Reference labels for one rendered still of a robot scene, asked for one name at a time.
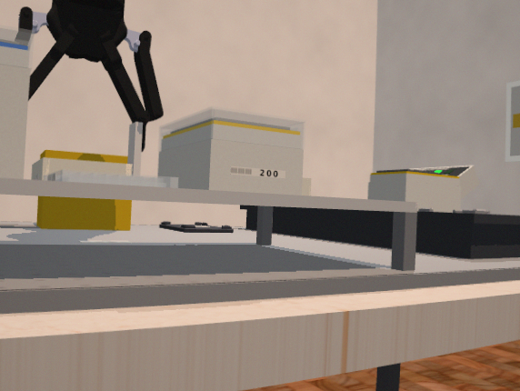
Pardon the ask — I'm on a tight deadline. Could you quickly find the grey perforated base plate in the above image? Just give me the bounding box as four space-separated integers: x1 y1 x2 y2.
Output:
0 221 520 314

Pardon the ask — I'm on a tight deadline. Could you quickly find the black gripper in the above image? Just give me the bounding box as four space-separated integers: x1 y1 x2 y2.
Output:
18 0 164 175

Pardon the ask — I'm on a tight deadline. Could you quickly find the yellow tip rack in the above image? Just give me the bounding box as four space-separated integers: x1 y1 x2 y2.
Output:
367 169 461 213

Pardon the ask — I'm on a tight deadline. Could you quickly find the white flat shelf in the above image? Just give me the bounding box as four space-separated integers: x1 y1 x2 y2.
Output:
0 178 417 271

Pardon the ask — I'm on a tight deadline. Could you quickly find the dark grey square pad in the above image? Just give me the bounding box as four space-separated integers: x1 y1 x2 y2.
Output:
159 221 234 233

